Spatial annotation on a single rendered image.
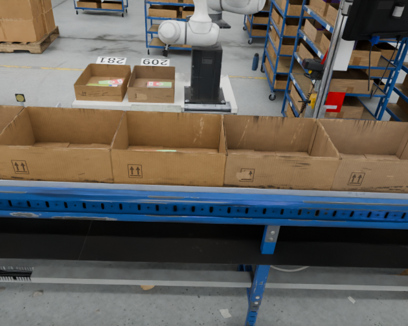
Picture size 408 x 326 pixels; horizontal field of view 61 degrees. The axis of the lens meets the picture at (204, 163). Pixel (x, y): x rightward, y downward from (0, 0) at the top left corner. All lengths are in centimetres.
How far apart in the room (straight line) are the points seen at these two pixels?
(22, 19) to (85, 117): 430
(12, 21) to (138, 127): 445
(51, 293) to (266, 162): 142
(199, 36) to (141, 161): 75
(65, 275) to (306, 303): 127
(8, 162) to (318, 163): 105
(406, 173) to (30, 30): 515
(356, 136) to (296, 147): 25
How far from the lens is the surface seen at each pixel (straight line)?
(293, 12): 397
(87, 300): 209
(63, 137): 158
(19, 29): 578
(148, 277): 177
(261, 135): 149
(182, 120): 143
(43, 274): 188
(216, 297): 204
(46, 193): 129
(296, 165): 124
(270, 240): 139
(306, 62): 206
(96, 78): 257
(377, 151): 169
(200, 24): 171
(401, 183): 144
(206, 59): 214
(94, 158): 123
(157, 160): 119
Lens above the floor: 169
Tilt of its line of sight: 35 degrees down
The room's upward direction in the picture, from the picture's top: 4 degrees clockwise
